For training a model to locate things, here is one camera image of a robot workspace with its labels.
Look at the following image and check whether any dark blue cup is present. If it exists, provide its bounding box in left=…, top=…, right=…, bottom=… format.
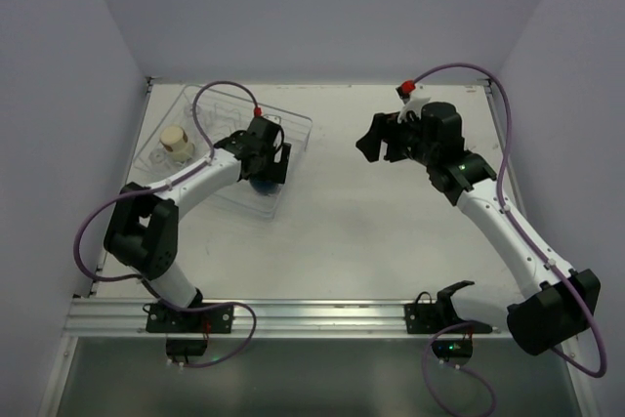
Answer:
left=249, top=180, right=280, bottom=197

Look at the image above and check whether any cream ceramic cup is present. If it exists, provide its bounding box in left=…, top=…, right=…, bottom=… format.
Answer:
left=159, top=125, right=194, bottom=163

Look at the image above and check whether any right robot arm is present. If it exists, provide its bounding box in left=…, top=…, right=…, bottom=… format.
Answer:
left=355, top=102, right=601, bottom=355

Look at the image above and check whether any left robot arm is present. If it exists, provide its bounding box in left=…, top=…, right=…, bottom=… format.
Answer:
left=104, top=117, right=291, bottom=312

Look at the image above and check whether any left black controller box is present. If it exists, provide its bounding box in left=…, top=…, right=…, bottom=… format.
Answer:
left=165, top=339, right=207, bottom=362

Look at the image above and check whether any black controller box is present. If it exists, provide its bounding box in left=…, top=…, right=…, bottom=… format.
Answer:
left=431, top=339, right=474, bottom=366
left=165, top=339, right=207, bottom=362

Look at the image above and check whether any right black controller box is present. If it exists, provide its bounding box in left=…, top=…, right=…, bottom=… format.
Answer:
left=431, top=339, right=474, bottom=366

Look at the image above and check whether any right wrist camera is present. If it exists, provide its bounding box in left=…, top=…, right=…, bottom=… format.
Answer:
left=396, top=80, right=432, bottom=123

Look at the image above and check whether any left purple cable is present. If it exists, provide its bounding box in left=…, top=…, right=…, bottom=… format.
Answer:
left=72, top=80, right=265, bottom=284

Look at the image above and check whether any white wire dish rack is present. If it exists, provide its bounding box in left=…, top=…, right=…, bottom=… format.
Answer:
left=132, top=82, right=313, bottom=219

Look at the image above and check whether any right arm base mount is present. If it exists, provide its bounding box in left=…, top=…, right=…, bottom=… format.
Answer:
left=403, top=280, right=493, bottom=335

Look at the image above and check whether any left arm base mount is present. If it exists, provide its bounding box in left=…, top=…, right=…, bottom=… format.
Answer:
left=143, top=303, right=234, bottom=334

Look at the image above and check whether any aluminium mounting rail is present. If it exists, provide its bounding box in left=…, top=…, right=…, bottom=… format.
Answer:
left=62, top=295, right=580, bottom=340

